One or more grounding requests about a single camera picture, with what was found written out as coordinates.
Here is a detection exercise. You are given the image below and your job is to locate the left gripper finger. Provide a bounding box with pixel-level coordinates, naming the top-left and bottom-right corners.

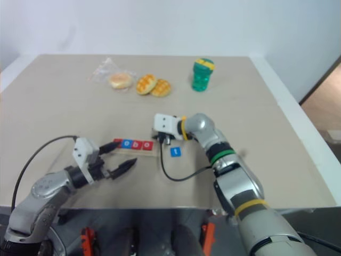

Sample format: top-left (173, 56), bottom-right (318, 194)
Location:
top-left (110, 157), bottom-right (139, 178)
top-left (99, 141), bottom-right (121, 155)

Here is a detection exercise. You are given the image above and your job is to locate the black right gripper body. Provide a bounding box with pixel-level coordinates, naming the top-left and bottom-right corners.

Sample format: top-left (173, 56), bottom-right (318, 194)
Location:
top-left (151, 129), bottom-right (175, 147)

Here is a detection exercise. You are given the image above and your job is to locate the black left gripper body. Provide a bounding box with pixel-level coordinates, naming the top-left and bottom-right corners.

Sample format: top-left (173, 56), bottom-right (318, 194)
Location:
top-left (89, 156), bottom-right (118, 181)

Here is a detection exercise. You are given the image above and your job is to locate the wooden letter tray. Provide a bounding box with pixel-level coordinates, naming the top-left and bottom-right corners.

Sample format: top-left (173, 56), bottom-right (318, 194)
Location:
top-left (111, 138), bottom-right (158, 158)

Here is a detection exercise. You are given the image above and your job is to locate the golden pineapple bun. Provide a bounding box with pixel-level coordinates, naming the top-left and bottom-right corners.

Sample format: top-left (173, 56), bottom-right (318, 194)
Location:
top-left (136, 74), bottom-right (157, 95)
top-left (151, 78), bottom-right (172, 98)

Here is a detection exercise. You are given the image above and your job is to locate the pale round bun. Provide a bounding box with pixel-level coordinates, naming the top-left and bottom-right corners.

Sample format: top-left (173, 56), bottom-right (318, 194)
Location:
top-left (110, 73), bottom-right (133, 90)

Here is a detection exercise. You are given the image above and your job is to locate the green cup with yellow lid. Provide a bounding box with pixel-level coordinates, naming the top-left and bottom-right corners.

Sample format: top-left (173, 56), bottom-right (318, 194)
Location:
top-left (191, 58), bottom-right (215, 93)

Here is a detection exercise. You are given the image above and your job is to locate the orange and black part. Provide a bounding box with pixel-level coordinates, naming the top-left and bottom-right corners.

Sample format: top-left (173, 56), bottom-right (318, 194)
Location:
top-left (79, 226), bottom-right (97, 256)
top-left (201, 222), bottom-right (216, 253)

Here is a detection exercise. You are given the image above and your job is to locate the clear plastic bag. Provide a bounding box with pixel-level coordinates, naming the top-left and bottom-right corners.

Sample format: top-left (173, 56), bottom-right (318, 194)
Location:
top-left (89, 57), bottom-right (138, 93)

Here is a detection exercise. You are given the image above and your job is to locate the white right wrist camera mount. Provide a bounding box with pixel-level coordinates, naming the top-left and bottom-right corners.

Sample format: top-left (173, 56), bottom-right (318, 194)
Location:
top-left (152, 113), bottom-right (180, 134)

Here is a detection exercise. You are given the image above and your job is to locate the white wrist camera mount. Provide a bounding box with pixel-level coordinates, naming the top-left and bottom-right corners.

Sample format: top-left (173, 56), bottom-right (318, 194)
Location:
top-left (152, 113), bottom-right (180, 134)
top-left (72, 137), bottom-right (100, 185)

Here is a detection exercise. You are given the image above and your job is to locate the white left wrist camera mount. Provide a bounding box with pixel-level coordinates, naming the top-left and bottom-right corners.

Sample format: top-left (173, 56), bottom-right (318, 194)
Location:
top-left (72, 137), bottom-right (100, 185)

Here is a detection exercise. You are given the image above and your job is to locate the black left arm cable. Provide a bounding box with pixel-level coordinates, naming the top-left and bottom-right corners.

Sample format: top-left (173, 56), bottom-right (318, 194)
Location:
top-left (11, 135), bottom-right (80, 210)

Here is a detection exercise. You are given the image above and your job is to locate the thin black cable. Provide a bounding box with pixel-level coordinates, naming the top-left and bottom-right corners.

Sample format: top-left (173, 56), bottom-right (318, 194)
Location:
top-left (297, 230), bottom-right (341, 250)

